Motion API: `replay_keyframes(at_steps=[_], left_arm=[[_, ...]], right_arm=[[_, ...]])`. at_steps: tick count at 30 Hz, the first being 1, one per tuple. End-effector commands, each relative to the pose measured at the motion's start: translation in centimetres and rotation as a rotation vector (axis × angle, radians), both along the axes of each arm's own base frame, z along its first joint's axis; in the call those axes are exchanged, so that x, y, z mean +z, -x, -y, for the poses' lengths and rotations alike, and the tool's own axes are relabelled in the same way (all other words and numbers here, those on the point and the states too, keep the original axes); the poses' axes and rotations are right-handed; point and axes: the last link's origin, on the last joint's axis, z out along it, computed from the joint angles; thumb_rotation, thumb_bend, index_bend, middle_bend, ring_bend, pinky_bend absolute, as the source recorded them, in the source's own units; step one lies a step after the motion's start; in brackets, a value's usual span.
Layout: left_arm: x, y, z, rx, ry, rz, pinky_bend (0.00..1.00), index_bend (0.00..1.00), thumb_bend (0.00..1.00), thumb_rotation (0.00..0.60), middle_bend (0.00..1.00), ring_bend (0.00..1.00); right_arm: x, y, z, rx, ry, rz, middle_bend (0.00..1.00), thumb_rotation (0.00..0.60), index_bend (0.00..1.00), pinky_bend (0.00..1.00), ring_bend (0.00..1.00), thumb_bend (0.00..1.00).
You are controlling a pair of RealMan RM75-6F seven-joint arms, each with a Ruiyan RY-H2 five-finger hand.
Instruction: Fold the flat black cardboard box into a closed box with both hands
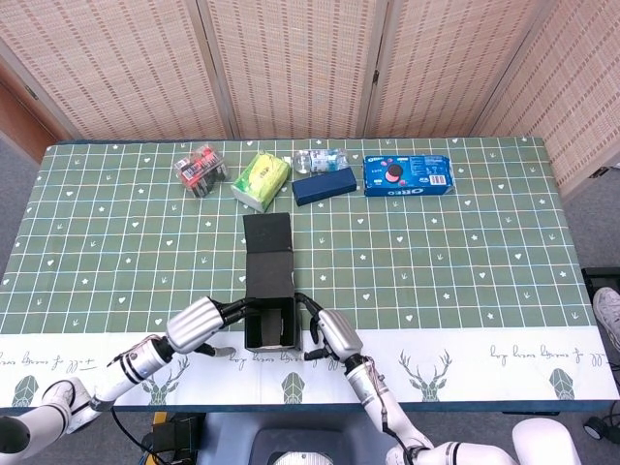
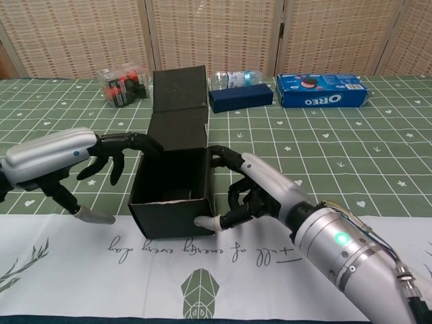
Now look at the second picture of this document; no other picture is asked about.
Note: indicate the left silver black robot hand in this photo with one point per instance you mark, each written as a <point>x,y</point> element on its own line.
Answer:
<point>44,155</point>

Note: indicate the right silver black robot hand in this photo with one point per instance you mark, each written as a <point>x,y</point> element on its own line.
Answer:
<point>273,185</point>

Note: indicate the black paper box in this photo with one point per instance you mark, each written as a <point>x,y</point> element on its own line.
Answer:
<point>175,219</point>

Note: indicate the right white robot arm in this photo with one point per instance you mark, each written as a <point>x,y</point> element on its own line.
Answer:
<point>354,256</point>

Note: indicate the dark blue rectangular box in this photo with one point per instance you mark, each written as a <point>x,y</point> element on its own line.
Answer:
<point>239,98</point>

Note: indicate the pack of batteries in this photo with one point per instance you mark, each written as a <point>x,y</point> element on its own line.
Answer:
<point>123,87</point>

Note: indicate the blue Oreo cookie box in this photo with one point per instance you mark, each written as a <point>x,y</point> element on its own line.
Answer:
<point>320,91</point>

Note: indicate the clear plastic bottle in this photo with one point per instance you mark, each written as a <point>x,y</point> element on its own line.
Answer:
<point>236,79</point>

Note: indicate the bamboo folding screen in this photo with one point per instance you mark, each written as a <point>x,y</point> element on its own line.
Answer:
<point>84,33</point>

